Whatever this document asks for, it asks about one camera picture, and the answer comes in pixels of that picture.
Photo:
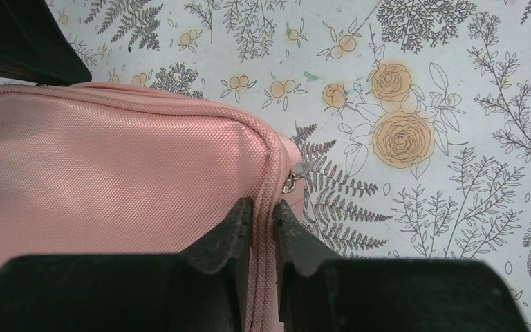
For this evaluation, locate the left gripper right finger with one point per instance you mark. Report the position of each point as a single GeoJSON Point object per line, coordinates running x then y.
{"type": "Point", "coordinates": [319, 290]}

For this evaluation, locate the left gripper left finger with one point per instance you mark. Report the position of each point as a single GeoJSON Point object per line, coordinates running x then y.
{"type": "Point", "coordinates": [202, 288]}

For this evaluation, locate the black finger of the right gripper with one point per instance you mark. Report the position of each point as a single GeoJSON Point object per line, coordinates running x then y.
{"type": "Point", "coordinates": [33, 48]}

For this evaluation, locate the pink medicine kit case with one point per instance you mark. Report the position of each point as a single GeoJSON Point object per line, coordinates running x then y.
{"type": "Point", "coordinates": [112, 168]}

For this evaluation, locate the floral table mat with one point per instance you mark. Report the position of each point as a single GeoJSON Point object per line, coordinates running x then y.
{"type": "Point", "coordinates": [413, 118]}

